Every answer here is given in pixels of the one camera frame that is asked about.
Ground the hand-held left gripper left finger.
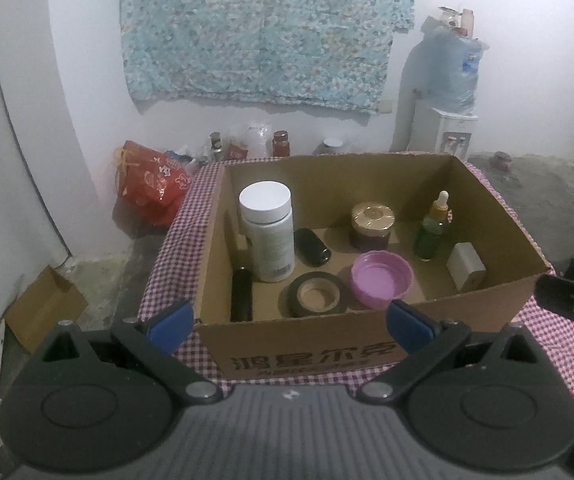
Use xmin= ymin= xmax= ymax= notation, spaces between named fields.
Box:
xmin=41 ymin=300 xmax=224 ymax=406

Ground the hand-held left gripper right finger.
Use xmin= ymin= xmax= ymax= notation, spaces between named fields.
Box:
xmin=357 ymin=299 xmax=535 ymax=405

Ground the brown cardboard box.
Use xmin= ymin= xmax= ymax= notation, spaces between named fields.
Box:
xmin=192 ymin=154 xmax=552 ymax=386

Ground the black cylinder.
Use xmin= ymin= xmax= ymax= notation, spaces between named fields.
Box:
xmin=230 ymin=267 xmax=254 ymax=322

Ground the white plug charger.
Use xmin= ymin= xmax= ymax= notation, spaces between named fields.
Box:
xmin=446 ymin=242 xmax=486 ymax=291

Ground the green dropper bottle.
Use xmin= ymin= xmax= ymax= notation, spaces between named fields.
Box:
xmin=413 ymin=191 xmax=454 ymax=261

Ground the dark jar with gold lid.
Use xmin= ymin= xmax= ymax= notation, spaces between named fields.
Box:
xmin=349 ymin=202 xmax=397 ymax=252

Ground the white plastic bottle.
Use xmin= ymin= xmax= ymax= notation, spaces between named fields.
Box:
xmin=238 ymin=181 xmax=295 ymax=283

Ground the pink plastic bowl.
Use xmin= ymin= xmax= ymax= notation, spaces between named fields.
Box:
xmin=351 ymin=252 xmax=414 ymax=309

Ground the black tape roll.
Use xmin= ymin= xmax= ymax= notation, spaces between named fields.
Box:
xmin=287 ymin=271 xmax=347 ymax=318

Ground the small black jar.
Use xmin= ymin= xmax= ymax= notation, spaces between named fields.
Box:
xmin=294 ymin=228 xmax=332 ymax=267

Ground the small open cardboard box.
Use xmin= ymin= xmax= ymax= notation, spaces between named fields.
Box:
xmin=4 ymin=266 xmax=88 ymax=354

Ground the red plastic bag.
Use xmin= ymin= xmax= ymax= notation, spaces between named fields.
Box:
xmin=114 ymin=140 xmax=194 ymax=227

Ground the white water dispenser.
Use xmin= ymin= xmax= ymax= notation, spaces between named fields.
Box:
xmin=392 ymin=95 xmax=478 ymax=161

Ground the clear plastic bag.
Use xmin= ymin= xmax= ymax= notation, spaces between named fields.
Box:
xmin=232 ymin=121 xmax=271 ymax=161

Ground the blue water jug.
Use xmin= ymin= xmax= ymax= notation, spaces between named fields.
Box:
xmin=407 ymin=17 xmax=485 ymax=116

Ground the blue floral wall cloth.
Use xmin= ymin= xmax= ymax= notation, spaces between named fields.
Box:
xmin=118 ymin=0 xmax=415 ymax=118

